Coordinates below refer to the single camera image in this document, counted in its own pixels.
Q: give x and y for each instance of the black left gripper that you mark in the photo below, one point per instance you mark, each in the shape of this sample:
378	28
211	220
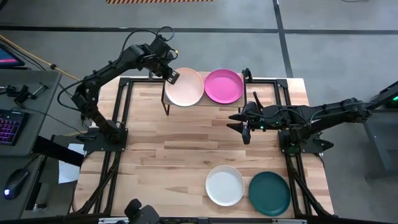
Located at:
157	63

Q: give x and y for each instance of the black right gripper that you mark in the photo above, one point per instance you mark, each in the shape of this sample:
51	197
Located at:
262	119

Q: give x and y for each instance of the light pink plate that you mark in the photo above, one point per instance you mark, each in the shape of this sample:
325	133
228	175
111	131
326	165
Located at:
186	90

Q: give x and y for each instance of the magenta plate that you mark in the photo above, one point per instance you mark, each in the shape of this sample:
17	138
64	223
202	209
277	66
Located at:
224	87

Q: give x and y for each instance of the white plate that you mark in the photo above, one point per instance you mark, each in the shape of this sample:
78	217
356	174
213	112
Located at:
224	185

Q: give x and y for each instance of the dark green plate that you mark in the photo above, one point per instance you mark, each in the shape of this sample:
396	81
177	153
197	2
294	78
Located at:
269	193

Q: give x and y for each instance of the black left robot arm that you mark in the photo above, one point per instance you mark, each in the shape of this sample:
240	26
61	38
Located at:
93	90

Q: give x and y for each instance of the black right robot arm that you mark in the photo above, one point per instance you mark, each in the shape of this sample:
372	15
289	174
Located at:
335	112

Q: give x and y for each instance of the wooden shelf with black legs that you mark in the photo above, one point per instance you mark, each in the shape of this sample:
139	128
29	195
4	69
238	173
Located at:
240	102

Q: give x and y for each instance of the black table clamp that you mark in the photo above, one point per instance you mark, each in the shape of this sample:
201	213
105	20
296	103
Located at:
151	75
247	74

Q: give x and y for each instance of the black rounded device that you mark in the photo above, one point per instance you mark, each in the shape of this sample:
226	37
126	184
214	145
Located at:
140	214

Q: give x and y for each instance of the black metal stand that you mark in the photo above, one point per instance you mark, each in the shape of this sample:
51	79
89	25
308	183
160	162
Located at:
377	146

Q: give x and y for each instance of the white paper sheet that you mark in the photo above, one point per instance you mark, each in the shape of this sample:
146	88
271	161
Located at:
68	172

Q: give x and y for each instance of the grey desk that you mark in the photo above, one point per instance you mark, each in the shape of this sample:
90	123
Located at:
37	124

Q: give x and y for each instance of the black clamp tool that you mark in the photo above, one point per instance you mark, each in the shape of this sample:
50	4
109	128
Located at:
21	93

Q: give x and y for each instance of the computer monitor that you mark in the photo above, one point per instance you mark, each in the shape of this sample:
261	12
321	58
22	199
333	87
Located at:
9	57

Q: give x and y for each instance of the backlit keyboard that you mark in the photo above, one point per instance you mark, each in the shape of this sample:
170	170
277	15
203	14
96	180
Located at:
11	127

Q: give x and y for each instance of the black computer mouse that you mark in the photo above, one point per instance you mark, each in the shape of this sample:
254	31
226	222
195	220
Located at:
15	183

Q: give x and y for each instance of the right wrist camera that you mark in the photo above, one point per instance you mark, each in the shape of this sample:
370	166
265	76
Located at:
252	109

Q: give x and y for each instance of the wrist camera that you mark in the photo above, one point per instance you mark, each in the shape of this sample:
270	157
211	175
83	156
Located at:
164	46
252	109

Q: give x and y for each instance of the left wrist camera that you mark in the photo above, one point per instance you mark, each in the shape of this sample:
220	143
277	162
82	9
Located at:
164	46

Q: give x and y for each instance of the black aluminium table frame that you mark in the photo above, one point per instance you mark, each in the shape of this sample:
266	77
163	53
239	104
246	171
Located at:
283	82

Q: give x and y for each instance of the silver metal bracket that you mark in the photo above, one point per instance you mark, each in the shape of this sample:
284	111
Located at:
289	221
109	221

